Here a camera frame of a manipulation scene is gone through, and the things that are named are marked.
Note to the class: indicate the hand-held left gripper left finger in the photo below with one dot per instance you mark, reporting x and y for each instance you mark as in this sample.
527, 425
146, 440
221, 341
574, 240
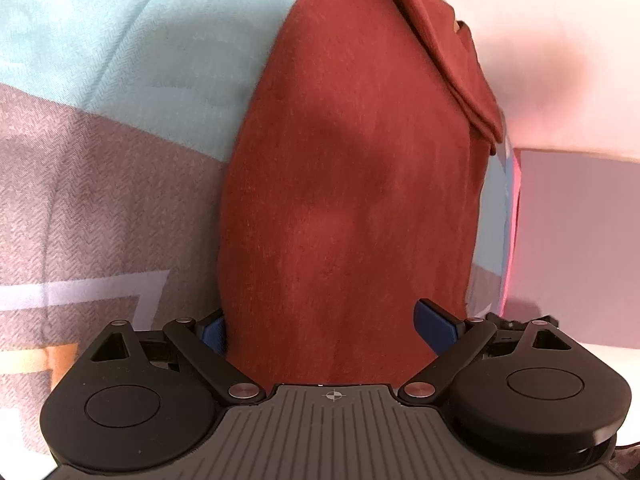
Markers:
214, 336

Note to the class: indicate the dark red sweater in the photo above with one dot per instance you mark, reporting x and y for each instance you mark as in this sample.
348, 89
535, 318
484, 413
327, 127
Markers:
350, 185

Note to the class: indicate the blue grey patterned bed sheet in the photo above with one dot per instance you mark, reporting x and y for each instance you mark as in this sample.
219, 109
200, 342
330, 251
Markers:
110, 150

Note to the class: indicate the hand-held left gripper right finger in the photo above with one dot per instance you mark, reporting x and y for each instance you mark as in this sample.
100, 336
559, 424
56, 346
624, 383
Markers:
434, 327

